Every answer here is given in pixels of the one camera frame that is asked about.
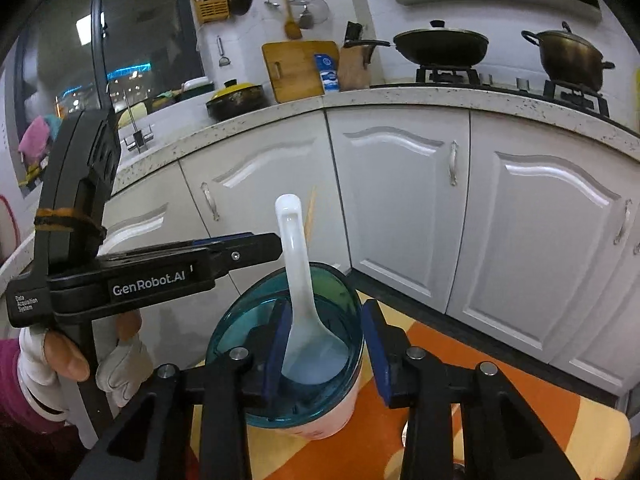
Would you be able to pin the gas stove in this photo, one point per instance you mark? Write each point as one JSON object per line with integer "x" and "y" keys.
{"x": 575, "y": 97}

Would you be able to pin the wooden spatula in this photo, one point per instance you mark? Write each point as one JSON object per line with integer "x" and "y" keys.
{"x": 292, "y": 27}

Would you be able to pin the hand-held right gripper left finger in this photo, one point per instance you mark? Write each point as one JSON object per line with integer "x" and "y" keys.
{"x": 277, "y": 355}

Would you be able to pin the yellow pot lid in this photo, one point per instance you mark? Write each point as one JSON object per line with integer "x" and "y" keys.
{"x": 230, "y": 91}

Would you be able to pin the floral cup with teal rim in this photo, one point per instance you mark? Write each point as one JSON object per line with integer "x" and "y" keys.
{"x": 325, "y": 417}

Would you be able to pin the wooden knife block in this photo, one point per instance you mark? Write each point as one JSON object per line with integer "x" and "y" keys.
{"x": 355, "y": 70}

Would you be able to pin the wooden cutting board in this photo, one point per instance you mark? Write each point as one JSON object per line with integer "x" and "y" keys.
{"x": 292, "y": 72}

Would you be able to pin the steel faucet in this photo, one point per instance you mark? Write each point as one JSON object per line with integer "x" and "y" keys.
{"x": 137, "y": 135}

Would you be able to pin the white ceramic spoon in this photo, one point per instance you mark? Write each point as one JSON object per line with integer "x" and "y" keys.
{"x": 292, "y": 260}

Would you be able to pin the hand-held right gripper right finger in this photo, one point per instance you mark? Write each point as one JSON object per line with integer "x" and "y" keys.
{"x": 375, "y": 360}

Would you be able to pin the white cabinet door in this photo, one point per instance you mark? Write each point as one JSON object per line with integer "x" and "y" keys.
{"x": 540, "y": 260}
{"x": 280, "y": 170}
{"x": 600, "y": 360}
{"x": 150, "y": 195}
{"x": 390, "y": 210}

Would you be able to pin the steel peeler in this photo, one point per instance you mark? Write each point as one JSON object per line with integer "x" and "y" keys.
{"x": 224, "y": 57}

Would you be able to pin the brown wooden chopstick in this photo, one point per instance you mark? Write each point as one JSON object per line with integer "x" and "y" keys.
{"x": 310, "y": 210}

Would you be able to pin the person's left hand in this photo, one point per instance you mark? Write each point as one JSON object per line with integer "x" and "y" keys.
{"x": 125, "y": 365}

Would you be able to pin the stockpot lid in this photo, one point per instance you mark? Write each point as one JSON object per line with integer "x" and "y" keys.
{"x": 567, "y": 40}

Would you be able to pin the black clay pot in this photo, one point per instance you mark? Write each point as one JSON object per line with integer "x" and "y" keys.
{"x": 240, "y": 105}

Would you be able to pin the dark window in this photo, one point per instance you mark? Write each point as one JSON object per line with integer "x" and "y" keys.
{"x": 140, "y": 20}

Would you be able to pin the black wok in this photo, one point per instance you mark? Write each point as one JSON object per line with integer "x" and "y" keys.
{"x": 440, "y": 52}

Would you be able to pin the orange printed blanket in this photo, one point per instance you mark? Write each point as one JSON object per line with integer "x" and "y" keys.
{"x": 525, "y": 395}

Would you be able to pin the yellow cloth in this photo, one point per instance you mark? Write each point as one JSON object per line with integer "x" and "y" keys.
{"x": 132, "y": 117}

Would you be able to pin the brass stockpot with lid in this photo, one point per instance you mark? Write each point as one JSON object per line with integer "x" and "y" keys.
{"x": 570, "y": 67}

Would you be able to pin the wok lid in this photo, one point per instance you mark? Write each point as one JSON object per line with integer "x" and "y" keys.
{"x": 440, "y": 34}

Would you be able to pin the blue carton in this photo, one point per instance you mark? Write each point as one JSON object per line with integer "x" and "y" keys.
{"x": 327, "y": 72}

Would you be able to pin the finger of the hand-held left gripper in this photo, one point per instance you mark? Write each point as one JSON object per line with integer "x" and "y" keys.
{"x": 257, "y": 251}
{"x": 225, "y": 239}

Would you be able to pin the person's left forearm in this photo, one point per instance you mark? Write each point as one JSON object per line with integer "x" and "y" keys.
{"x": 10, "y": 385}

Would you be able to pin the pink cloth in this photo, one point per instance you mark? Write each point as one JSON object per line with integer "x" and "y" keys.
{"x": 35, "y": 140}

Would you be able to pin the yellow hanging utensil basket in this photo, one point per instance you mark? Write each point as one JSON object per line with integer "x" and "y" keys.
{"x": 212, "y": 10}

